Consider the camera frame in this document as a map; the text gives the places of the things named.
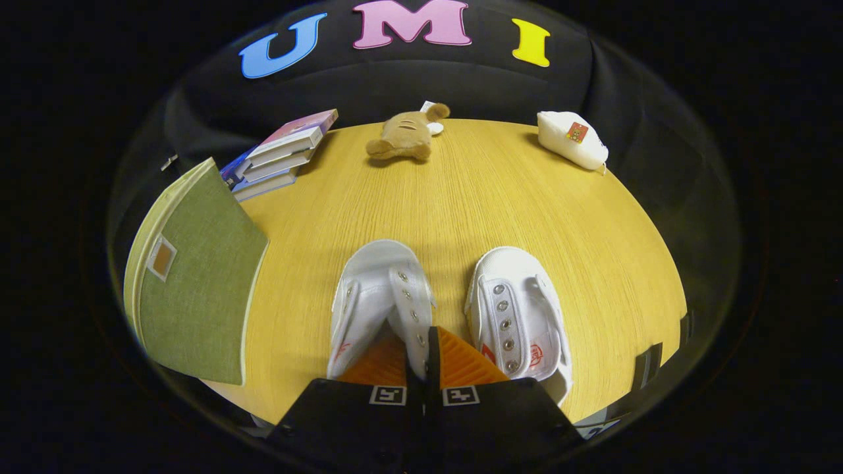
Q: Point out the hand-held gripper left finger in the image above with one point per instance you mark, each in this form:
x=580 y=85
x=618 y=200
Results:
x=349 y=421

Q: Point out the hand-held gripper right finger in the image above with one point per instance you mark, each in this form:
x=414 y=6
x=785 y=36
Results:
x=433 y=395

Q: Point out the white canvas shoe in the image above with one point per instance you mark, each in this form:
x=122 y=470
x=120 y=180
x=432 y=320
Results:
x=375 y=283
x=514 y=289

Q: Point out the green fabric storage box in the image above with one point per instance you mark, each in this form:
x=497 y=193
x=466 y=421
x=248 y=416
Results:
x=197 y=283

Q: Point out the white device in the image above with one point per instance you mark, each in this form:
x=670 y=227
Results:
x=599 y=424

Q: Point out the black table edge clamp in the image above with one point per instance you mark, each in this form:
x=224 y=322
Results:
x=647 y=365
x=685 y=326

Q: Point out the brown plush toy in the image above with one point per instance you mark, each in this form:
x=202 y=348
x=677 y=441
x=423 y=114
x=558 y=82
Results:
x=402 y=135

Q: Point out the white book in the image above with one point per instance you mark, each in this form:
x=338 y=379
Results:
x=276 y=168

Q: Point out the dark blue book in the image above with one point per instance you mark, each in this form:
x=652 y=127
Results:
x=234 y=174

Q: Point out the white plush pouch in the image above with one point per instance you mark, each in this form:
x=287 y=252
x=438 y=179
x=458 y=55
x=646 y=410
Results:
x=570 y=141

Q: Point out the pink cover book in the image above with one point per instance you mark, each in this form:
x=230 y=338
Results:
x=296 y=128

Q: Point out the black backdrop cloth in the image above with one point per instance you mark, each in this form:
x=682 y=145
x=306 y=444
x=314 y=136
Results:
x=461 y=92

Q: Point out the silver clip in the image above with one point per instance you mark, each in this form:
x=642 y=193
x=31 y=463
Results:
x=169 y=162

